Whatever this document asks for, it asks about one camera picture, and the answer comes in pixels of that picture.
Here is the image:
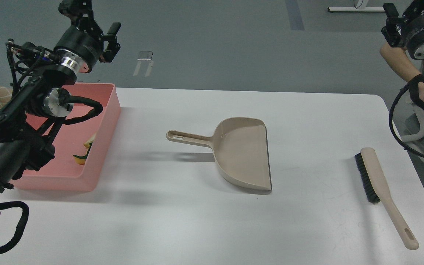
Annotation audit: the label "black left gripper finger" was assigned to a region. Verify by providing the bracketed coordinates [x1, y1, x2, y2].
[100, 22, 121, 63]
[58, 0, 95, 31]

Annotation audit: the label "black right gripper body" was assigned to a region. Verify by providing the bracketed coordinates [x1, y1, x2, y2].
[381, 0, 424, 59]

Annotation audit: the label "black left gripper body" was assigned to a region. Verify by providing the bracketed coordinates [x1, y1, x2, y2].
[54, 25, 104, 73]

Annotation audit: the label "yellow green sponge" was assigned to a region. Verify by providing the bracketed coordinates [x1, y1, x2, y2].
[73, 133, 97, 166]

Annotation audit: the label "beige hand brush black bristles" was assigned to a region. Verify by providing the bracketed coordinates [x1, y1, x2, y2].
[354, 147, 419, 250]

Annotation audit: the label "beige plastic dustpan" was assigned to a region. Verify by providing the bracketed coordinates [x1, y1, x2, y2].
[166, 117, 272, 194]

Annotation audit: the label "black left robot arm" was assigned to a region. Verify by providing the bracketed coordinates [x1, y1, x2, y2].
[0, 0, 121, 254]

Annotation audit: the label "pink plastic bin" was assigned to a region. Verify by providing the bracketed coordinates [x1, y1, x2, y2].
[11, 83, 121, 191]

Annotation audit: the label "silver floor socket plate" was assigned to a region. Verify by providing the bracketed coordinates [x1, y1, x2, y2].
[137, 51, 153, 61]

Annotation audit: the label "person in white shirt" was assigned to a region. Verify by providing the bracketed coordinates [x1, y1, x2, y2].
[379, 43, 421, 82]

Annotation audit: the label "white desk base bar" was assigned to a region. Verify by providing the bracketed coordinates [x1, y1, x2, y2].
[328, 0, 384, 13]

